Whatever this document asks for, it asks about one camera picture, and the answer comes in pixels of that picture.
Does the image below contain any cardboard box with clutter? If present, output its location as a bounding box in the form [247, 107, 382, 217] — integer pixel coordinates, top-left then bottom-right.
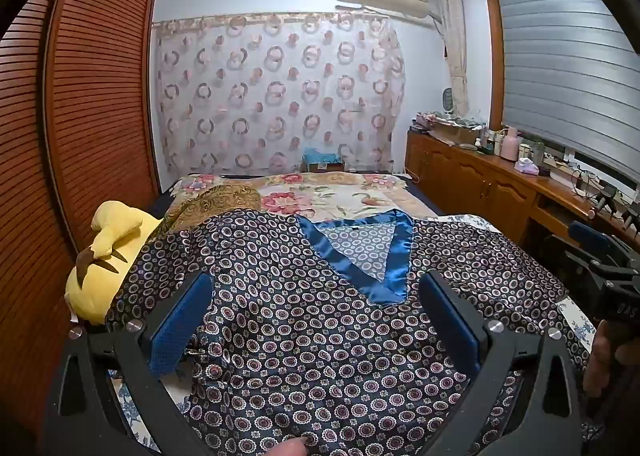
[432, 121, 481, 146]

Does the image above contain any wooden sideboard cabinet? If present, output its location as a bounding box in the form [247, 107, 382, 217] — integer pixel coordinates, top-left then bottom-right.
[404, 129, 640, 257]

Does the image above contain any small tripod camera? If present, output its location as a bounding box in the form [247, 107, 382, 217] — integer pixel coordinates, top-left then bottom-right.
[592, 183, 621, 217]

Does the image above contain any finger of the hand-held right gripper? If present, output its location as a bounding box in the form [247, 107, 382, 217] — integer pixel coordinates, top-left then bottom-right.
[570, 221, 640, 262]

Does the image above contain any pink thermos bottle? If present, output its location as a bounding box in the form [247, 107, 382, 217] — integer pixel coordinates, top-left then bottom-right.
[501, 126, 523, 162]

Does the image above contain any gold paisley folded cloth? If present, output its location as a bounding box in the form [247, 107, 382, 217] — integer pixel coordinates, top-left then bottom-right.
[162, 186, 261, 237]

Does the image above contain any yellow plush toy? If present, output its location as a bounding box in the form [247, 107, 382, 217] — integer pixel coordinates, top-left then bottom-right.
[65, 200, 166, 324]

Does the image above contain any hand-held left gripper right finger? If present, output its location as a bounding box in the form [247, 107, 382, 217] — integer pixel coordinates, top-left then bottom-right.
[419, 270, 583, 456]

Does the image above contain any navy circle-patterned satin garment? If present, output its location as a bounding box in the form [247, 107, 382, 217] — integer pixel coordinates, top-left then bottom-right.
[102, 209, 596, 456]

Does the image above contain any sheer circle-patterned curtain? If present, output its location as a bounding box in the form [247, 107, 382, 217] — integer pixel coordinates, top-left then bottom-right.
[151, 11, 407, 176]

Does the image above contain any beige tied window curtain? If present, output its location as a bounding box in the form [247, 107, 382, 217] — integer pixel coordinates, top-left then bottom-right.
[434, 0, 471, 117]

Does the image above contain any person's right hand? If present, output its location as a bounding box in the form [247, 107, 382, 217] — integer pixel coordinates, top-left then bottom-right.
[582, 320, 623, 399]

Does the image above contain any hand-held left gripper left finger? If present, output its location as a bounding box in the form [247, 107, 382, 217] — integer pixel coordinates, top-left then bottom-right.
[44, 271, 216, 456]

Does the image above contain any crumpled blue cloth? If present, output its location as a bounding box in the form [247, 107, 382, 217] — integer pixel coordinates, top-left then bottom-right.
[302, 147, 343, 166]

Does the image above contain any blue floral bed sheet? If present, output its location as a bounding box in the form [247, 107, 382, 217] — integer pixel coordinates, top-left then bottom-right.
[107, 213, 598, 456]

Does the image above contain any red floral blanket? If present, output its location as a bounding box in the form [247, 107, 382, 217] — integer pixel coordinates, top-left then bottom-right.
[165, 172, 441, 227]

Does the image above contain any grey window blind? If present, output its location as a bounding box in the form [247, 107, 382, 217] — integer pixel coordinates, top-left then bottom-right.
[492, 0, 640, 182]

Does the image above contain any person's left hand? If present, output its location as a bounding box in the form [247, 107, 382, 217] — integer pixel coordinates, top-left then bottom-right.
[272, 438, 308, 456]

